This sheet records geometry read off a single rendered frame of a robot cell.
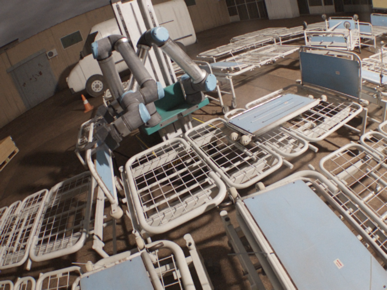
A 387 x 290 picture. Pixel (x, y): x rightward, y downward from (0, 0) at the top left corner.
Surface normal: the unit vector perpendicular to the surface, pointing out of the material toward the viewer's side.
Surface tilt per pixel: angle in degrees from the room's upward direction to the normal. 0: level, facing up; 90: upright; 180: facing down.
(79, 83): 90
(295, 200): 7
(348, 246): 7
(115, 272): 5
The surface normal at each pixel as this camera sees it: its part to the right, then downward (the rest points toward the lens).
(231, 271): -0.27, -0.81
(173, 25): 0.48, 0.32
